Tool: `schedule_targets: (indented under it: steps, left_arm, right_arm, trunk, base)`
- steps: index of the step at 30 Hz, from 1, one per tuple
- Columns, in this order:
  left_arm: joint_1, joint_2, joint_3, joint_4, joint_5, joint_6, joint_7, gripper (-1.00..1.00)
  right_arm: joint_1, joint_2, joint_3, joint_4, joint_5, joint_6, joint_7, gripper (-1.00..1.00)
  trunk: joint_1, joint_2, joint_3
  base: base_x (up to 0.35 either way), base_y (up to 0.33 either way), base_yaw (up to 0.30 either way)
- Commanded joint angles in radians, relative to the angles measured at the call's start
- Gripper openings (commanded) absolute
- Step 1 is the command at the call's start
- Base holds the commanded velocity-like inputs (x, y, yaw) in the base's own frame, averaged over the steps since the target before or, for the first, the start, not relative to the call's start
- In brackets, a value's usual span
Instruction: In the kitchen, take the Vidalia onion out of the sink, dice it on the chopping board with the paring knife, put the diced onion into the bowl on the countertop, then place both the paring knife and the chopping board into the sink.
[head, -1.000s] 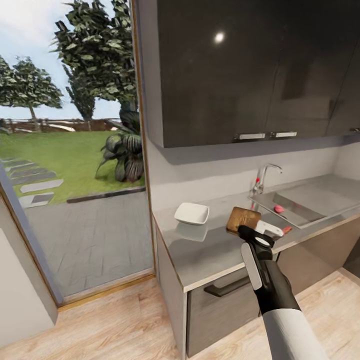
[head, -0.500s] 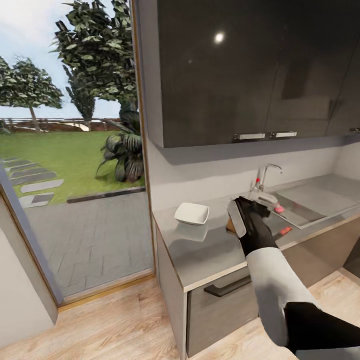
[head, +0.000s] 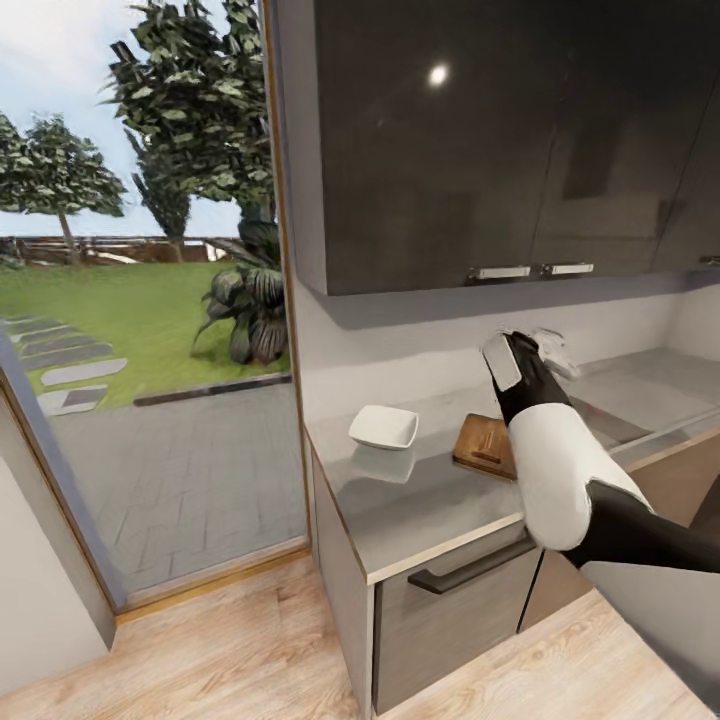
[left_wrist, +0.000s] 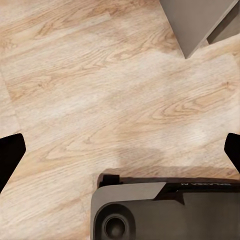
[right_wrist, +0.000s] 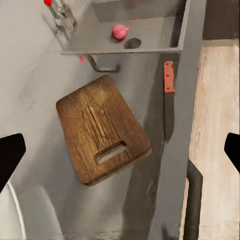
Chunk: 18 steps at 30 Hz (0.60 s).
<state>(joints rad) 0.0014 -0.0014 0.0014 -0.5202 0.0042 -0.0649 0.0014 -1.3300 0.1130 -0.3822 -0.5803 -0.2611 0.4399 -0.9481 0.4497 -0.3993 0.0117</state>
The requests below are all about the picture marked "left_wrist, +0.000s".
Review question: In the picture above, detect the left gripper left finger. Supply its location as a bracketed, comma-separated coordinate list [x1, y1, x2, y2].
[0, 133, 26, 193]

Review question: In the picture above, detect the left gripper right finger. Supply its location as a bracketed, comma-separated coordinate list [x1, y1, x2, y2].
[224, 133, 240, 173]

